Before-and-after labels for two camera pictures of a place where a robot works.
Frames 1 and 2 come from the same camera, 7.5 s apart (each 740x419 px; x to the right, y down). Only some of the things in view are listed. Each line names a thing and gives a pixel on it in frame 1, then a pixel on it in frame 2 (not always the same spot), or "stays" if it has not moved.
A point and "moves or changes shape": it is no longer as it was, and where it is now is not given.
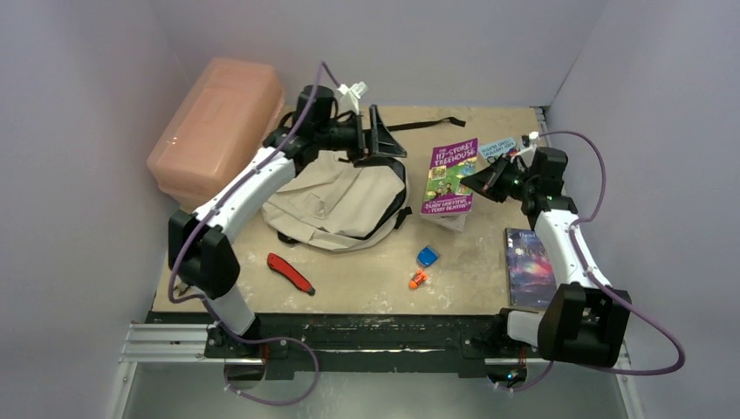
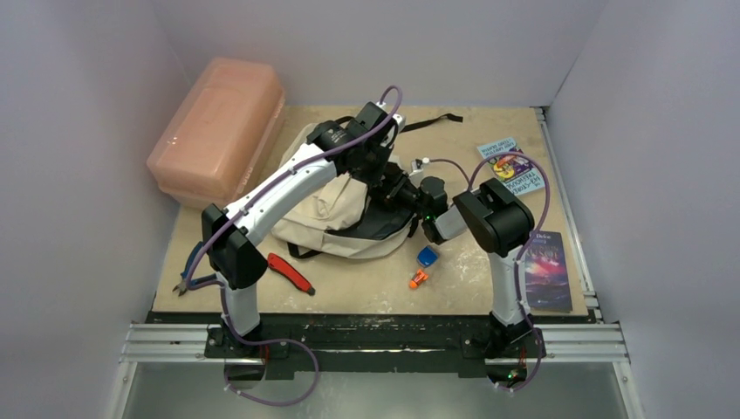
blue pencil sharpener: [427, 256] stays
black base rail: [497, 346] stays
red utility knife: [280, 265] stays
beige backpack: [333, 203] moves or changes shape
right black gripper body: [501, 178] → [431, 193]
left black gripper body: [349, 138] → [372, 170]
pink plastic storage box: [229, 108] stays
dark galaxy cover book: [531, 275] stays
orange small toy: [419, 278] stays
